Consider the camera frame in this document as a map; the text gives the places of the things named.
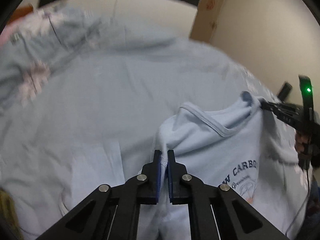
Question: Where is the orange wooden headboard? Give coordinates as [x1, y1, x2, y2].
[8, 4, 34, 23]

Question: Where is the person's right hand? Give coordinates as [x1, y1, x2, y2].
[295, 131, 310, 159]

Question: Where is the light blue sweatshirt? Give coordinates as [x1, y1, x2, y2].
[59, 89, 310, 239]

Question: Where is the blue-grey floral bed sheet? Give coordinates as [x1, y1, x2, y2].
[1, 8, 275, 239]

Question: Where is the cardboard box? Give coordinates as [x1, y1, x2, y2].
[189, 0, 225, 44]

